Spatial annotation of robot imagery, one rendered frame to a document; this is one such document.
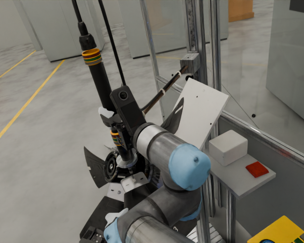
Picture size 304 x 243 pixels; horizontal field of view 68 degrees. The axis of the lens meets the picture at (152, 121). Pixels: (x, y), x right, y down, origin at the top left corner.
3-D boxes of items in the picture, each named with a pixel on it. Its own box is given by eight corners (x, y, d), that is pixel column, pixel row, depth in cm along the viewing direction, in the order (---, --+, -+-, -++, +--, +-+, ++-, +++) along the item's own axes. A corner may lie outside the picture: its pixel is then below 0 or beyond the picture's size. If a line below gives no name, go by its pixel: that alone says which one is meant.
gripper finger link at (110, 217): (112, 199, 73) (96, 226, 67) (127, 203, 70) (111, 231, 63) (116, 205, 74) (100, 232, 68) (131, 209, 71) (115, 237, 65)
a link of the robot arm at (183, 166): (186, 203, 41) (180, 170, 36) (150, 172, 49) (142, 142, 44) (214, 179, 44) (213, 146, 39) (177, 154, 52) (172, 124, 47)
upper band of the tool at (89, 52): (93, 59, 59) (89, 48, 57) (105, 59, 57) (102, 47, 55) (82, 66, 56) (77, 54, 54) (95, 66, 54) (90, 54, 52)
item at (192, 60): (188, 66, 120) (186, 50, 116) (201, 66, 117) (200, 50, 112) (181, 74, 113) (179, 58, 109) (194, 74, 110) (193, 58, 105)
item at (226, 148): (227, 140, 138) (227, 126, 132) (248, 154, 126) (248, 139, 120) (205, 152, 133) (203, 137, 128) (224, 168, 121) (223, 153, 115)
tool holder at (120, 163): (127, 148, 80) (120, 125, 75) (144, 151, 77) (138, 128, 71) (112, 165, 74) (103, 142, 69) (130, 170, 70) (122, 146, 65)
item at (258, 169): (258, 162, 119) (258, 159, 118) (269, 172, 113) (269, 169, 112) (245, 168, 118) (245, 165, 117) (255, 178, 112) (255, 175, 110)
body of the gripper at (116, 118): (115, 141, 61) (140, 163, 52) (106, 115, 56) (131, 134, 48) (138, 128, 64) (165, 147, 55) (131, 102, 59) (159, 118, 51)
